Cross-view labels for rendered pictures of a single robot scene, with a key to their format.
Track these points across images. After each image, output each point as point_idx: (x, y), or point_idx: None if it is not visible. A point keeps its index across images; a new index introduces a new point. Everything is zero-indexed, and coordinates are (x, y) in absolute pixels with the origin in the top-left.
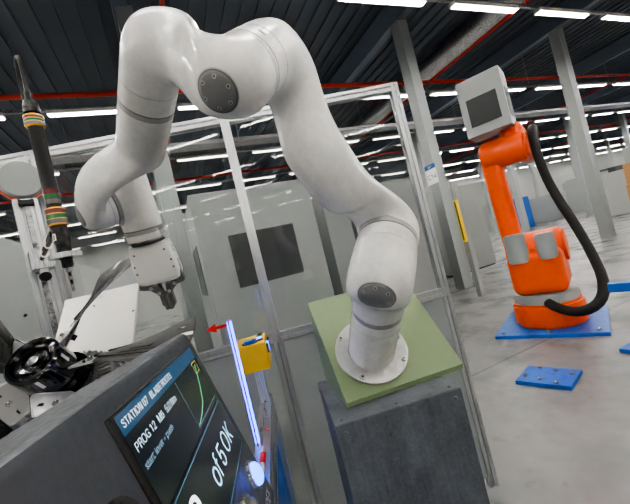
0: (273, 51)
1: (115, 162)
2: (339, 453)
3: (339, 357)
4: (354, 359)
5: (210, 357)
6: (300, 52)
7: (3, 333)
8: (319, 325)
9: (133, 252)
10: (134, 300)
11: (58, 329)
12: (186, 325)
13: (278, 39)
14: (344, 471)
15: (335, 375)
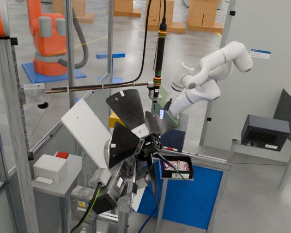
0: None
1: (209, 70)
2: (172, 140)
3: (170, 113)
4: (173, 113)
5: (56, 132)
6: None
7: (136, 138)
8: (160, 104)
9: (178, 93)
10: (89, 108)
11: (76, 137)
12: (154, 114)
13: None
14: (174, 144)
15: (172, 119)
